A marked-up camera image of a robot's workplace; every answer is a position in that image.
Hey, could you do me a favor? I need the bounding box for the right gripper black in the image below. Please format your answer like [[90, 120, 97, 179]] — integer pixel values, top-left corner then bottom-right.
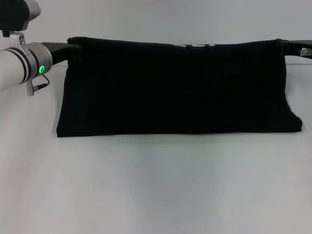
[[279, 39, 312, 56]]

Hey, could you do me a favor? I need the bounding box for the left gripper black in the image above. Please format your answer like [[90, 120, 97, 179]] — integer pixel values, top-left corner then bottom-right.
[[40, 41, 81, 66]]

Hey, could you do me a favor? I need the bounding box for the black t-shirt with white print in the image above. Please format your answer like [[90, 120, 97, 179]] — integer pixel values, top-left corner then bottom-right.
[[56, 36, 304, 138]]

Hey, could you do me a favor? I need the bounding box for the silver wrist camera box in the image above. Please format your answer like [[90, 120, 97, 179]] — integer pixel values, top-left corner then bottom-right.
[[0, 0, 42, 39]]

